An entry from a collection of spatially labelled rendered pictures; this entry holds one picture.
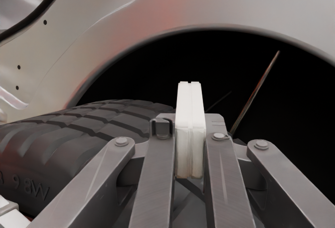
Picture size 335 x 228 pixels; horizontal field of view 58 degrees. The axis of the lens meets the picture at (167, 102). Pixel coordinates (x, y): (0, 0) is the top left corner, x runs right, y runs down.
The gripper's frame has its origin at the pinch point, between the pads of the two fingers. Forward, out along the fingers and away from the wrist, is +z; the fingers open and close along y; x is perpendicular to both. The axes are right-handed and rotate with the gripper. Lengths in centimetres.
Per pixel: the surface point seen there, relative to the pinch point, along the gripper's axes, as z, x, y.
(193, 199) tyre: 3.6, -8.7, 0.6
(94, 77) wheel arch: 45, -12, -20
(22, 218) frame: 1.7, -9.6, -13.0
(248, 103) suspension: 56, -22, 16
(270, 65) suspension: 57, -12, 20
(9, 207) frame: 2.2, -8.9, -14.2
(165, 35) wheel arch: 39.6, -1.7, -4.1
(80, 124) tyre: 11.7, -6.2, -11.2
